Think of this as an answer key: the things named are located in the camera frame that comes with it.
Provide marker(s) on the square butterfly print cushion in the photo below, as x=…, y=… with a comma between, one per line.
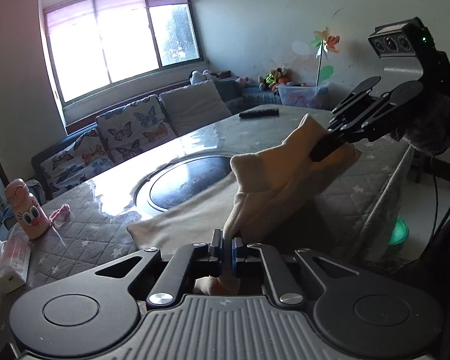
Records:
x=135, y=127

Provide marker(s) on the brown plush toy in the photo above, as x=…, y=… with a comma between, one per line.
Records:
x=281, y=74

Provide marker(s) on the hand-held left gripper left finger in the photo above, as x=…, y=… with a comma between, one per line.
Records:
x=216, y=249

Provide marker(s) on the pink plush toy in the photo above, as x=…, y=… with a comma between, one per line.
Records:
x=243, y=80

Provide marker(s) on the green plastic basin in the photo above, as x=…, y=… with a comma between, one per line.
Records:
x=399, y=232

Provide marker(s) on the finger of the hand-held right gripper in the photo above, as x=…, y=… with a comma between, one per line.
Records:
x=322, y=150
x=360, y=92

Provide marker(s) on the clear plastic storage box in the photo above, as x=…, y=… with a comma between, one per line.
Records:
x=303, y=95

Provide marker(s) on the black remote control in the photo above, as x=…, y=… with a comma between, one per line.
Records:
x=258, y=113

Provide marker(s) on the white plush toy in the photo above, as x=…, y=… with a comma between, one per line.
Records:
x=198, y=77

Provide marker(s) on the white tissue box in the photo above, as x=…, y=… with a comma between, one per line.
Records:
x=11, y=266

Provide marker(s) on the pink cartoon water bottle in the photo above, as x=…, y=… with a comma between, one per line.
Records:
x=28, y=213

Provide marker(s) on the plain white cushion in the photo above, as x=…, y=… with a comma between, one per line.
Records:
x=195, y=107

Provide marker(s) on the black round table hotplate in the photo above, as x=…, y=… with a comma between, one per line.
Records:
x=187, y=183

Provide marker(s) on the cream fabric garment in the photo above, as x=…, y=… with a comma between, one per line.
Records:
x=270, y=180

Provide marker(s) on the paper pinwheel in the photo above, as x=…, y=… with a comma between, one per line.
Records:
x=324, y=43

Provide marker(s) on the green plush toy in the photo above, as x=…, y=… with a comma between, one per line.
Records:
x=267, y=81

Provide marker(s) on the wide butterfly print cushion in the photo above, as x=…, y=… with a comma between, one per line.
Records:
x=78, y=161

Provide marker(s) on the window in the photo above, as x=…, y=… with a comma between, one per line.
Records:
x=116, y=45

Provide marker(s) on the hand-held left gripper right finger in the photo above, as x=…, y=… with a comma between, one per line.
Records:
x=235, y=258

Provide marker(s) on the dark blue sofa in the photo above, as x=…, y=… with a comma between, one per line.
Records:
x=255, y=95

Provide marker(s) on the grey quilted star tablecloth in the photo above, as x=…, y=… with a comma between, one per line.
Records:
x=97, y=228

